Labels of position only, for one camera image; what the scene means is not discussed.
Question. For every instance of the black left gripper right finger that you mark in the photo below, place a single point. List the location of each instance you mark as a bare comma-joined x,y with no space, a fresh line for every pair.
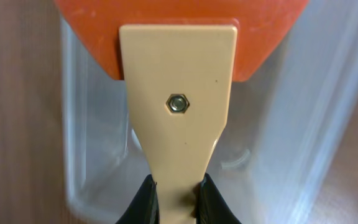
211,206

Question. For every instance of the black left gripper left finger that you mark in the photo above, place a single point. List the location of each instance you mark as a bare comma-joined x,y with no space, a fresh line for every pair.
143,208

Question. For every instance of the orange scraper with wooden handle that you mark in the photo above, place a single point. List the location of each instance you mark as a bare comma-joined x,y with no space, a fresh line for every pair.
178,59

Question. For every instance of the clear plastic container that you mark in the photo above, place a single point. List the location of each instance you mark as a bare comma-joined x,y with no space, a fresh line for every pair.
283,126

